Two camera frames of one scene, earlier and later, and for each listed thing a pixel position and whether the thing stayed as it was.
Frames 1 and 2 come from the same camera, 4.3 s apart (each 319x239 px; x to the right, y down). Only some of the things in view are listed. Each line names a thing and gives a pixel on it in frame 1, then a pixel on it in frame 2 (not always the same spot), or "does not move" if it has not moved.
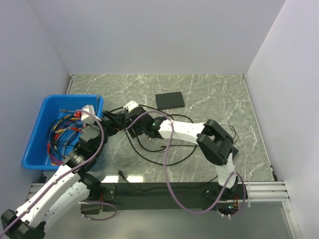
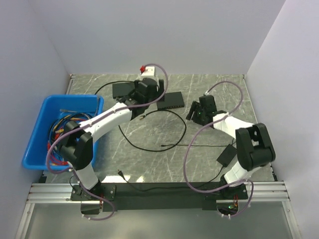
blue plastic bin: [36, 156] does not move
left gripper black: [116, 121] to [160, 83]
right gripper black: [131, 131] to [195, 107]
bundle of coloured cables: [64, 136] does not move
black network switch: [170, 100] does not move
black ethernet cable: [176, 114] to [155, 110]
